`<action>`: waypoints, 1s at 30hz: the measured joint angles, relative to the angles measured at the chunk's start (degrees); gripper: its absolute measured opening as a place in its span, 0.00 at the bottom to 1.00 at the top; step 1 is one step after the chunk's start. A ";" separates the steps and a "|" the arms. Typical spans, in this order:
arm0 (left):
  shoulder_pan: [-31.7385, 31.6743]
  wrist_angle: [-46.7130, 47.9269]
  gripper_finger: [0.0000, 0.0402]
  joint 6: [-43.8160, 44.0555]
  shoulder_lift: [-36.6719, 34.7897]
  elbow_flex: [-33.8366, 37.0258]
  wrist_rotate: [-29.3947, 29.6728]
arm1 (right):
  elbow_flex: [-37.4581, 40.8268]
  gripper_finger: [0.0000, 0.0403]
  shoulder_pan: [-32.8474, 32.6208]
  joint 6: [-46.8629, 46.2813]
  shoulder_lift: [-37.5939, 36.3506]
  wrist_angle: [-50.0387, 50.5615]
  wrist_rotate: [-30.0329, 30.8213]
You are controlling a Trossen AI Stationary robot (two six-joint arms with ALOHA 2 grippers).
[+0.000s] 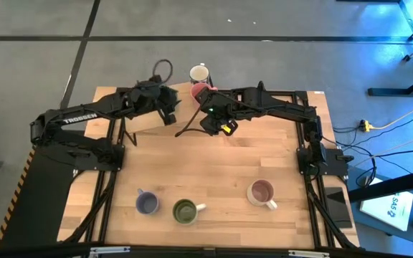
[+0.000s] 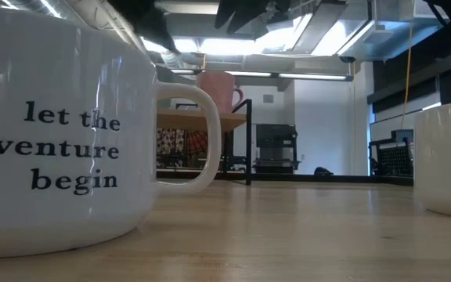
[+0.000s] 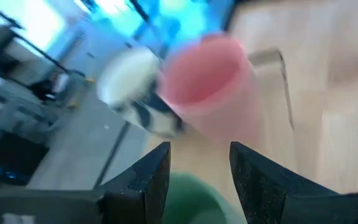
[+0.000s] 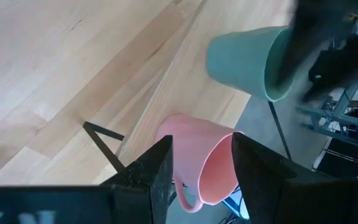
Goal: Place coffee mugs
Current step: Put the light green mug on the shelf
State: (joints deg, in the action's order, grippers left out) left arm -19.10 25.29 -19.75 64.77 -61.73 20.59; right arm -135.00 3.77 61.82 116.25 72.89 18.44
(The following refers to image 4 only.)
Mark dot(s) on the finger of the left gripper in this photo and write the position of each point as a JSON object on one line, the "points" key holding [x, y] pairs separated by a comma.
{"points": [[292, 59], [315, 88]]}

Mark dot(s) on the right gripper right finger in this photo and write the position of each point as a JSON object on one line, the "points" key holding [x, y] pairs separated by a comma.
{"points": [[259, 180]]}

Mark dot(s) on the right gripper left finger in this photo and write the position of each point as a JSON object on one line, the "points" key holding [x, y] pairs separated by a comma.
{"points": [[154, 168]]}

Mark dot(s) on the pink mug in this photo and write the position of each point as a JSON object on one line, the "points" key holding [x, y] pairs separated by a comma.
{"points": [[194, 146]]}

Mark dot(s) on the sage green mug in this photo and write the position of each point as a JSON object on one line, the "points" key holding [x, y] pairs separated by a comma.
{"points": [[238, 59]]}

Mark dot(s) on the black floor box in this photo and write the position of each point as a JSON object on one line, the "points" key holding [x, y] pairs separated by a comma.
{"points": [[337, 161]]}

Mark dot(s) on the grey metal frame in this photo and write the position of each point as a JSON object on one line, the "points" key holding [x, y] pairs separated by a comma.
{"points": [[322, 113]]}

